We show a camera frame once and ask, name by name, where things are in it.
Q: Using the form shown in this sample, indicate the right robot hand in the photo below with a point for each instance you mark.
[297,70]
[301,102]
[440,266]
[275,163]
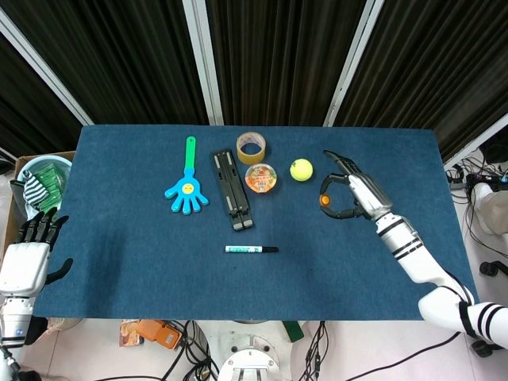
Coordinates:
[355,190]

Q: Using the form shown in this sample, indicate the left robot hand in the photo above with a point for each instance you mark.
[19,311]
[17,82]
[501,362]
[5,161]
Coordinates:
[25,262]

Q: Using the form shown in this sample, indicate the small orange cap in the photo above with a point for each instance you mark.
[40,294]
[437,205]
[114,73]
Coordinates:
[325,199]

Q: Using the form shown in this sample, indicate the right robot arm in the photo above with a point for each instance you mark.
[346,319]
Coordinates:
[432,270]

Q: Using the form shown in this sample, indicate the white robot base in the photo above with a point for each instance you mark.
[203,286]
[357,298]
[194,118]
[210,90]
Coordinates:
[248,357]

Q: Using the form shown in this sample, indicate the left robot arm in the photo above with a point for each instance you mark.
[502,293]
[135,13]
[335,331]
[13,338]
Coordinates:
[12,321]

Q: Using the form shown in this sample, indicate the blue green hand clapper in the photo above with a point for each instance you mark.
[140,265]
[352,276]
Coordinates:
[186,188]

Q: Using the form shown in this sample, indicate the yellow-green tennis ball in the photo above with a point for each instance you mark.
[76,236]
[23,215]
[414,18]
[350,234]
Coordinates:
[301,170]

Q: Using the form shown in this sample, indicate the cardboard box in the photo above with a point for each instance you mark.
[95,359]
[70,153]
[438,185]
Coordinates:
[16,198]

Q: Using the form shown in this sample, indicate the black white striped cloth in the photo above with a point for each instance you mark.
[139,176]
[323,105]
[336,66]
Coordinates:
[33,190]

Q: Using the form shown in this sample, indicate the green packets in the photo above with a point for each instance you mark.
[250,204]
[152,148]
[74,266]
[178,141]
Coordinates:
[53,186]

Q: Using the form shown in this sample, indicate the orange jelly cup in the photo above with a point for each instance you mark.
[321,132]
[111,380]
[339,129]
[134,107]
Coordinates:
[262,179]

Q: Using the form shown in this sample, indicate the light green plastic basin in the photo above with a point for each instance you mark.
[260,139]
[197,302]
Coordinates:
[39,166]

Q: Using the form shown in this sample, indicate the clear packing tape roll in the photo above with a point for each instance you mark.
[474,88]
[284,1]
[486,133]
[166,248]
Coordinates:
[251,147]

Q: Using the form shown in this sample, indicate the green white marker pen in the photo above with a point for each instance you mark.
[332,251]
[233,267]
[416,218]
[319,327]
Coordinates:
[251,249]

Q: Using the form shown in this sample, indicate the black folding stand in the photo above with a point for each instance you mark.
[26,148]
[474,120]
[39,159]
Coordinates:
[232,188]

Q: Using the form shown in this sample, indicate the blue felt table mat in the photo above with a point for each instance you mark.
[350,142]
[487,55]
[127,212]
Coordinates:
[158,258]

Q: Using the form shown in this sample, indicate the orange handheld device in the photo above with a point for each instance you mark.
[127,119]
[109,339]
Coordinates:
[156,335]

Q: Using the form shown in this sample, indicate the green white box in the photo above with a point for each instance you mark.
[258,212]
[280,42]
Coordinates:
[293,330]

